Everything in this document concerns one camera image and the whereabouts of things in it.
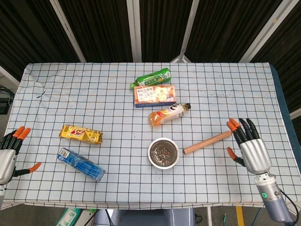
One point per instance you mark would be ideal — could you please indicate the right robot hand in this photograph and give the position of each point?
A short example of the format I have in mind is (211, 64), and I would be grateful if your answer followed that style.
(255, 155)

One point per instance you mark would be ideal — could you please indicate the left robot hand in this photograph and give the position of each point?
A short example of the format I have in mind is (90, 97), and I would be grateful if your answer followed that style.
(5, 162)

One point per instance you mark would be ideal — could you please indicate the wooden stick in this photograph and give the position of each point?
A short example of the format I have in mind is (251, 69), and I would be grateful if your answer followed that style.
(207, 142)

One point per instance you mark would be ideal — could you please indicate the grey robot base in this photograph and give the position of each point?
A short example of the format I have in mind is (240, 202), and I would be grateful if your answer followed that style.
(141, 219)

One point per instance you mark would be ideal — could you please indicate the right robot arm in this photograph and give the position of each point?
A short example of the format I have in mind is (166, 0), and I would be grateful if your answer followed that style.
(272, 200)

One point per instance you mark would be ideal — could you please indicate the metal bowl with seeds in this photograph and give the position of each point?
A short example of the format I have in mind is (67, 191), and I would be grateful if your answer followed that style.
(163, 153)

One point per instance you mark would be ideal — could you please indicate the black electronics box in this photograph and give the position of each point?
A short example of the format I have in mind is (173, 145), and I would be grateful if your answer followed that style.
(4, 106)

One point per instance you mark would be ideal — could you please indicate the blue table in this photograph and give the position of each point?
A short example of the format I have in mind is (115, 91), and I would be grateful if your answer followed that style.
(282, 99)

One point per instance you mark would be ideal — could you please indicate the white checkered tablecloth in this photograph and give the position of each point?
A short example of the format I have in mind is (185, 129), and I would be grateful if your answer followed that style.
(211, 99)

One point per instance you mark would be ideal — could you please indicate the blue biscuit pack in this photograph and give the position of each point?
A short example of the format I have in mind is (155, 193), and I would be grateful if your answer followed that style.
(80, 163)

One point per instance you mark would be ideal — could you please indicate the white table leg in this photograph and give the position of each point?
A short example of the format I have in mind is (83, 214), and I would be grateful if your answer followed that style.
(209, 217)

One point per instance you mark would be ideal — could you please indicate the gold snack pack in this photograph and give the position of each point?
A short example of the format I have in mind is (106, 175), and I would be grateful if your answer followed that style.
(80, 134)

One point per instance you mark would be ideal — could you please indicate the green and white package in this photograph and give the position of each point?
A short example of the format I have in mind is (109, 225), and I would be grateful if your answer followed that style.
(68, 217)

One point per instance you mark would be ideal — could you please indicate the orange juice bottle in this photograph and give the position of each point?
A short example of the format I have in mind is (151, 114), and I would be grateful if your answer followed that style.
(164, 115)

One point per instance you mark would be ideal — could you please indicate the orange snack box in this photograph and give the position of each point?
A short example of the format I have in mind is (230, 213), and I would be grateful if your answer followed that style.
(155, 95)

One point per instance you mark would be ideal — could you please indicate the green plastic bottle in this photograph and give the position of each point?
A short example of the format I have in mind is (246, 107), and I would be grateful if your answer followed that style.
(150, 78)

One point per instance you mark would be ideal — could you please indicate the white partition frame post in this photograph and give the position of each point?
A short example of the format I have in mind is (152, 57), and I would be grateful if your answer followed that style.
(134, 30)
(295, 114)
(8, 76)
(265, 30)
(189, 30)
(68, 33)

